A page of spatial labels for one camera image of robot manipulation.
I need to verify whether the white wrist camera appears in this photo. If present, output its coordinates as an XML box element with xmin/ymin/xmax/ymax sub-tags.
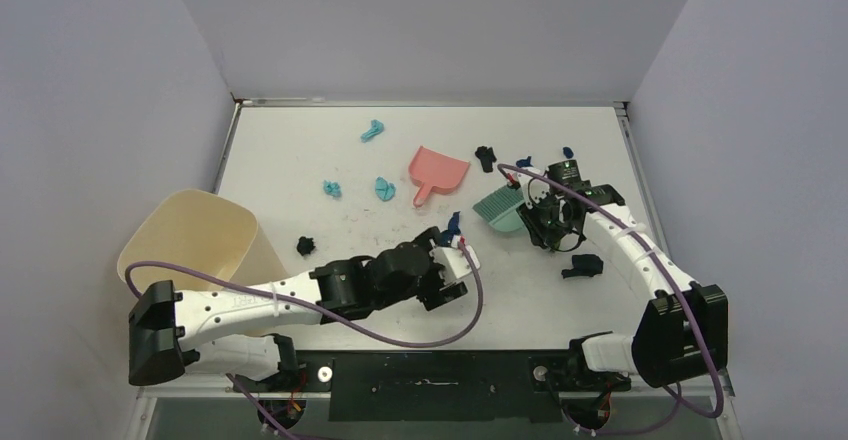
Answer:
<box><xmin>511</xmin><ymin>172</ymin><xmax>550</xmax><ymax>209</ymax></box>
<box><xmin>430</xmin><ymin>243</ymin><xmax>481</xmax><ymax>285</ymax></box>

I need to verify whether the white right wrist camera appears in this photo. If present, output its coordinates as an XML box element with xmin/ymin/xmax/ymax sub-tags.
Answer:
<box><xmin>511</xmin><ymin>172</ymin><xmax>550</xmax><ymax>209</ymax></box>

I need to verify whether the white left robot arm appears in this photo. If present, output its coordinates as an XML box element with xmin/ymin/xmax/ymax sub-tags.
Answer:
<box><xmin>124</xmin><ymin>228</ymin><xmax>481</xmax><ymax>391</ymax></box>

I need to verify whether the dark blue paper scrap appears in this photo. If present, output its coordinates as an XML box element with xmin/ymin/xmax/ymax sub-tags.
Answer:
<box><xmin>443</xmin><ymin>211</ymin><xmax>461</xmax><ymax>240</ymax></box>

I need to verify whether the black paper scrap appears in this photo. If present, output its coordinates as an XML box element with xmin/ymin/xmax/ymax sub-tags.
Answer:
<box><xmin>475</xmin><ymin>146</ymin><xmax>497</xmax><ymax>173</ymax></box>
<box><xmin>561</xmin><ymin>254</ymin><xmax>604</xmax><ymax>279</ymax></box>
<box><xmin>296</xmin><ymin>236</ymin><xmax>316</xmax><ymax>257</ymax></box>

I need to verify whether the small dark blue scrap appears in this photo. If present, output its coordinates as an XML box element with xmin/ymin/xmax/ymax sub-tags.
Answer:
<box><xmin>515</xmin><ymin>156</ymin><xmax>532</xmax><ymax>168</ymax></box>

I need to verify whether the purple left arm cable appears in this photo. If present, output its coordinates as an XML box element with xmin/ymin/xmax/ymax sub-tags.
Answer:
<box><xmin>124</xmin><ymin>244</ymin><xmax>485</xmax><ymax>350</ymax></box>

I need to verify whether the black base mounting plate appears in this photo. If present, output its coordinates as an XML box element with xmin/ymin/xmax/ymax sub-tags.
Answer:
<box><xmin>231</xmin><ymin>350</ymin><xmax>632</xmax><ymax>424</ymax></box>

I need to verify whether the black paper scrap top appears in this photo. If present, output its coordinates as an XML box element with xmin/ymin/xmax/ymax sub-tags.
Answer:
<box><xmin>475</xmin><ymin>146</ymin><xmax>497</xmax><ymax>173</ymax></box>

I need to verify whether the teal paper scrap top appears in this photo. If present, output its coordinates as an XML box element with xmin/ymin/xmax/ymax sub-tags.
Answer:
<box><xmin>360</xmin><ymin>119</ymin><xmax>385</xmax><ymax>143</ymax></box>

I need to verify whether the teal paper scrap middle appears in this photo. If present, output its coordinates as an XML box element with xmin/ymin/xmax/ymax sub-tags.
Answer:
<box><xmin>374</xmin><ymin>177</ymin><xmax>396</xmax><ymax>202</ymax></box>

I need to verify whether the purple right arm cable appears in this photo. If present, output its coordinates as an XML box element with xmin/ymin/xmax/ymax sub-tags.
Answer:
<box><xmin>496</xmin><ymin>163</ymin><xmax>727</xmax><ymax>420</ymax></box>

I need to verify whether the beige waste bin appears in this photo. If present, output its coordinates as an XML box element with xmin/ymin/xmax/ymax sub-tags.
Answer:
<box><xmin>117</xmin><ymin>189</ymin><xmax>291</xmax><ymax>286</ymax></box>

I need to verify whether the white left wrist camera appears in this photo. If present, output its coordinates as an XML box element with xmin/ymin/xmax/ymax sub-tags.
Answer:
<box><xmin>430</xmin><ymin>243</ymin><xmax>481</xmax><ymax>285</ymax></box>

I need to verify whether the teal paper scrap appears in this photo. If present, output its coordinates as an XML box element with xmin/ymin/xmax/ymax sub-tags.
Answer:
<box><xmin>360</xmin><ymin>119</ymin><xmax>385</xmax><ymax>143</ymax></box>
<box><xmin>374</xmin><ymin>177</ymin><xmax>396</xmax><ymax>202</ymax></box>
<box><xmin>322</xmin><ymin>180</ymin><xmax>342</xmax><ymax>199</ymax></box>

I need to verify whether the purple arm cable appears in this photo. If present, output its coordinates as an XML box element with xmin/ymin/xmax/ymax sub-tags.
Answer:
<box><xmin>124</xmin><ymin>244</ymin><xmax>485</xmax><ymax>350</ymax></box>
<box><xmin>496</xmin><ymin>163</ymin><xmax>727</xmax><ymax>420</ymax></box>

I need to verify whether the teal paper scrap left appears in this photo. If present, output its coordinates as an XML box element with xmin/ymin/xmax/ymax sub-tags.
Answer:
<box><xmin>322</xmin><ymin>180</ymin><xmax>342</xmax><ymax>199</ymax></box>

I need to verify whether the green hand brush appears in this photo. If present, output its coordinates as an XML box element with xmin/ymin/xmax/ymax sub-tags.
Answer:
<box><xmin>472</xmin><ymin>186</ymin><xmax>525</xmax><ymax>233</ymax></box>

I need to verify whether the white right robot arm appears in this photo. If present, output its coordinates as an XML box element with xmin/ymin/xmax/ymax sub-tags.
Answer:
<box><xmin>507</xmin><ymin>160</ymin><xmax>729</xmax><ymax>389</ymax></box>

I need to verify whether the pink plastic dustpan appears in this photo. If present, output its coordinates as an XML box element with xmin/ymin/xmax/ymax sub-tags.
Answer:
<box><xmin>408</xmin><ymin>146</ymin><xmax>470</xmax><ymax>208</ymax></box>

